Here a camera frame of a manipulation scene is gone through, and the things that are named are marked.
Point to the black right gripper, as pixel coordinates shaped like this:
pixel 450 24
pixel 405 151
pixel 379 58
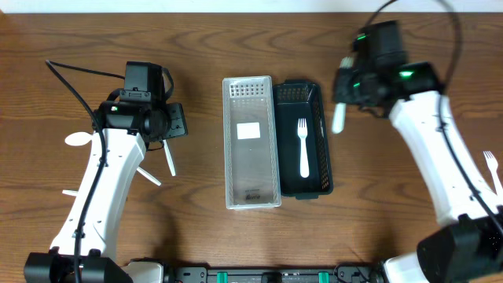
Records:
pixel 343 90

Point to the white plastic fork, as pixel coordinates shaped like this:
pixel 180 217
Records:
pixel 303 160

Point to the clear plastic basket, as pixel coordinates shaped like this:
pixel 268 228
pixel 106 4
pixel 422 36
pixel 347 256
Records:
pixel 250 143

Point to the pale green plastic fork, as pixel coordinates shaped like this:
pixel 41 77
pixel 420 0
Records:
pixel 343 76

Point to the white utensil handle slanted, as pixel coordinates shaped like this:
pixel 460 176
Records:
pixel 150 177

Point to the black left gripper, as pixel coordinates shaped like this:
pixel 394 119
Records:
pixel 177 120

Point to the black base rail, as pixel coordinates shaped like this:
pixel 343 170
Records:
pixel 344 273

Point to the white utensil tip left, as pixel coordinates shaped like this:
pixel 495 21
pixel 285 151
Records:
pixel 72 193

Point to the white spoon under left arm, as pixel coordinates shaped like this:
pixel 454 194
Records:
pixel 78 139

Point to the black plastic basket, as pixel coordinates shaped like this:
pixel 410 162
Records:
pixel 294 99

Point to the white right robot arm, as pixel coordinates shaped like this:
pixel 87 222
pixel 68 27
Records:
pixel 469 242

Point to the white utensil handle upright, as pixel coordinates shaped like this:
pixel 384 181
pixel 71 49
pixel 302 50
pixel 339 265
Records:
pixel 169 158

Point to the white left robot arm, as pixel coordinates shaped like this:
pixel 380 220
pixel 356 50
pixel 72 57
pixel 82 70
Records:
pixel 85 248

